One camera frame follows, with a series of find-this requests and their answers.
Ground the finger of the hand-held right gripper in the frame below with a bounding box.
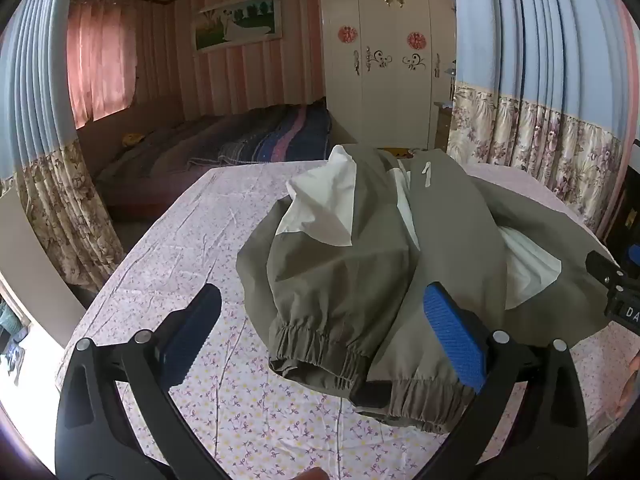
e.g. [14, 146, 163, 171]
[585, 250, 627, 292]

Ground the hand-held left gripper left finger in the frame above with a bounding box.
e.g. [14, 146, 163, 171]
[54, 282, 236, 480]

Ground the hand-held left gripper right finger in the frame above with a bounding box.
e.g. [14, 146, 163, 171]
[422, 281, 593, 480]

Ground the olive and white jacket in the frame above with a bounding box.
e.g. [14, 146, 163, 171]
[236, 144, 626, 433]

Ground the person's right hand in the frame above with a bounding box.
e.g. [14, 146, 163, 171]
[620, 352, 640, 416]

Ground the window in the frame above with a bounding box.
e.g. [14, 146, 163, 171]
[0, 287, 33, 386]

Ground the wooden cabinet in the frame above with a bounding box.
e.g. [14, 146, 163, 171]
[432, 101, 453, 152]

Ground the wide blue floral curtain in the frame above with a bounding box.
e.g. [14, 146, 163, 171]
[447, 0, 640, 241]

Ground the brown bed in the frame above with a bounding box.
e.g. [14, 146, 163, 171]
[75, 95, 361, 221]

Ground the white wardrobe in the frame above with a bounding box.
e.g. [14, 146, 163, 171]
[319, 0, 458, 148]

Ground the pink window curtain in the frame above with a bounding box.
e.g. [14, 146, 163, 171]
[66, 0, 138, 128]

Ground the narrow blue floral curtain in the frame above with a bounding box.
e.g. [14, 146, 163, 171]
[0, 0, 126, 293]

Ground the framed wall picture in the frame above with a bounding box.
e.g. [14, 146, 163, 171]
[195, 0, 283, 53]

